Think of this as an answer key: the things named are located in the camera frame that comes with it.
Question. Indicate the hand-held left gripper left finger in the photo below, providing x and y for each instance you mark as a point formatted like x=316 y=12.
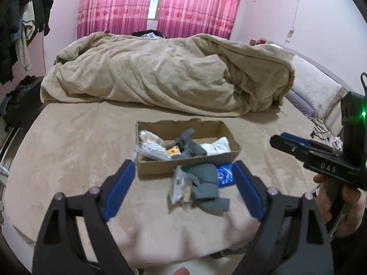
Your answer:
x=120 y=189

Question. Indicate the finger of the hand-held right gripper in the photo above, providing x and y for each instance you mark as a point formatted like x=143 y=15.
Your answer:
x=286 y=146
x=295 y=139

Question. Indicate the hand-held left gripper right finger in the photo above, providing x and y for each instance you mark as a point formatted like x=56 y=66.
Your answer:
x=248 y=189

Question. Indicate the cardboard box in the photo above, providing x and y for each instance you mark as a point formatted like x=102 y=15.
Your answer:
x=156 y=168

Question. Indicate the grey sock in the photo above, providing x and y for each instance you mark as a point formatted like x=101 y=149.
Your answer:
x=187 y=149
x=206 y=192

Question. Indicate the person's right hand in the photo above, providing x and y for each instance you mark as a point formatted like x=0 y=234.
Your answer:
x=354 y=206

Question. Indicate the blue plastic packet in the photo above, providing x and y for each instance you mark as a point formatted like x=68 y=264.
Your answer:
x=225 y=176

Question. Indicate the lavender pillow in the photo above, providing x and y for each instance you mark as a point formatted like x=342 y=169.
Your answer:
x=299 y=103

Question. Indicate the clear plastic bag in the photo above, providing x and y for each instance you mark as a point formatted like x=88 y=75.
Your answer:
x=152 y=149

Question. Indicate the white cloth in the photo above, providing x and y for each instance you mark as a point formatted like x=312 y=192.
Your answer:
x=218 y=147

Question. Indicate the white pillow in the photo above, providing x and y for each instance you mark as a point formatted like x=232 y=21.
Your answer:
x=312 y=84

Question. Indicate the clear plastic packet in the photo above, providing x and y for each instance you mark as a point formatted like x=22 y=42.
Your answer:
x=179 y=187

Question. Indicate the beige bed sheet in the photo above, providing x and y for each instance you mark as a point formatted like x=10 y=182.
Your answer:
x=71 y=154

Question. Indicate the small yellow item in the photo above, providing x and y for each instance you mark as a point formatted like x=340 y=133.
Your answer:
x=173 y=151

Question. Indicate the grey bed headboard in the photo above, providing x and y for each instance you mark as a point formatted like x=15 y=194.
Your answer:
x=332 y=71

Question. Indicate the metal rack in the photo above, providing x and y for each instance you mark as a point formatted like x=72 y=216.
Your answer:
x=5 y=160

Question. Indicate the beige blanket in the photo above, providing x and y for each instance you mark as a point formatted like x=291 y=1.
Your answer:
x=157 y=71

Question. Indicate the black bag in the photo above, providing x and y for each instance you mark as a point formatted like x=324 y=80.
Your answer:
x=20 y=103

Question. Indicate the pink curtain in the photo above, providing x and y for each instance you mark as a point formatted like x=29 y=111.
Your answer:
x=114 y=5
x=200 y=5

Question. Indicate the pale hanging garment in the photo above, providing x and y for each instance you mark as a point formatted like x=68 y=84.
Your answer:
x=24 y=34

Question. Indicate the dark hanging clothes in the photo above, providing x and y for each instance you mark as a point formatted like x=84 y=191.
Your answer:
x=7 y=43

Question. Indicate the black hanging jacket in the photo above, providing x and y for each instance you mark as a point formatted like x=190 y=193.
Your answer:
x=43 y=8

